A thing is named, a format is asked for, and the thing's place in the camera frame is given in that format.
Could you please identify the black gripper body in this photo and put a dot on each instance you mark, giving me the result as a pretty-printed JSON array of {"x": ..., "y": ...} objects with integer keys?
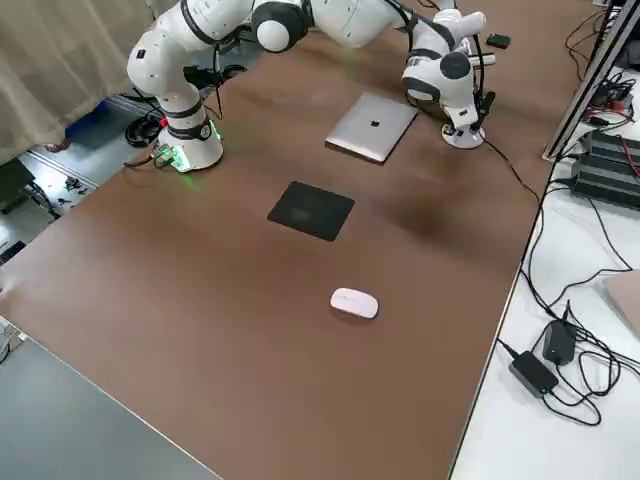
[{"x": 452, "y": 131}]

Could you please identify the white desk lamp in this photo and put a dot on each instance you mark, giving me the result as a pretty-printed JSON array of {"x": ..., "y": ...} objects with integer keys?
[{"x": 462, "y": 142}]

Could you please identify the white computer mouse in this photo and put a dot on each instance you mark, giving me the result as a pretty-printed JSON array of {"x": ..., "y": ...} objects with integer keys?
[{"x": 354, "y": 302}]

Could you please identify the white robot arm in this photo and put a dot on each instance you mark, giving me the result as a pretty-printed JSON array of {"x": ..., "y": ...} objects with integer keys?
[{"x": 165, "y": 65}]

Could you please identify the grey closed laptop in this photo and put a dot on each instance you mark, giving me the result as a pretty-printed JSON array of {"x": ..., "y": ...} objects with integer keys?
[{"x": 370, "y": 125}]

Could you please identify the black mouse pad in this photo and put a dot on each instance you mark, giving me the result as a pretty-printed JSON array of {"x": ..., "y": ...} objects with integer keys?
[{"x": 310, "y": 210}]

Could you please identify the finned power supply box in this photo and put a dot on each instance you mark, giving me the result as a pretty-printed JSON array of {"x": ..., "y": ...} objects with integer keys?
[
  {"x": 605, "y": 182},
  {"x": 610, "y": 145}
]

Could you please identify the black usb hub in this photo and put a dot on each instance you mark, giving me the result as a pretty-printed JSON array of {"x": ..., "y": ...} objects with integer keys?
[{"x": 612, "y": 95}]

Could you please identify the black power adapter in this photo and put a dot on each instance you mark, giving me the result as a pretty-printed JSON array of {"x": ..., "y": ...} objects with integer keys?
[{"x": 559, "y": 345}]

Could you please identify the black adapter with blue light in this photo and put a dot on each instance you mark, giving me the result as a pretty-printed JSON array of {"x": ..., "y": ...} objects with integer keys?
[{"x": 532, "y": 372}]

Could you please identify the blue plastic crate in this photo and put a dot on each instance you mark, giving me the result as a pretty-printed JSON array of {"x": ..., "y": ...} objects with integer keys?
[{"x": 87, "y": 117}]

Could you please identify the beige curtain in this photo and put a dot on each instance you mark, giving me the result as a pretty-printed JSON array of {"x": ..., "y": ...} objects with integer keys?
[{"x": 60, "y": 60}]

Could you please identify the aluminium frame post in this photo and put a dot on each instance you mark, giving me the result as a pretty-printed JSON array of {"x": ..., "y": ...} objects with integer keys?
[{"x": 582, "y": 95}]

